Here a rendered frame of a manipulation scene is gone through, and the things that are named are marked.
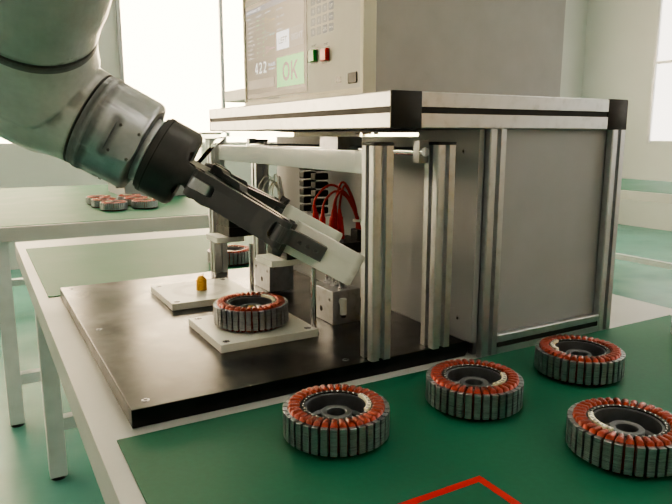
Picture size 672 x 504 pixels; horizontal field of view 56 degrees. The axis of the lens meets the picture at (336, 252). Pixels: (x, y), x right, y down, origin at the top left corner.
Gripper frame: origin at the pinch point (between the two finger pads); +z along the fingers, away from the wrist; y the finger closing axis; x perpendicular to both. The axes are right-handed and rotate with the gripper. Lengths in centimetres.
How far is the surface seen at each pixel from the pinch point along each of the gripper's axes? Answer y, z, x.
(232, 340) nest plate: -23.4, -1.7, -19.9
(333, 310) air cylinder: -32.4, 11.0, -11.2
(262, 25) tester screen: -58, -20, 24
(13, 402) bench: -169, -42, -121
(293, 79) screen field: -46, -11, 18
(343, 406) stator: -1.1, 9.2, -14.3
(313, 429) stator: 4.7, 5.7, -15.8
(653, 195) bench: -260, 195, 87
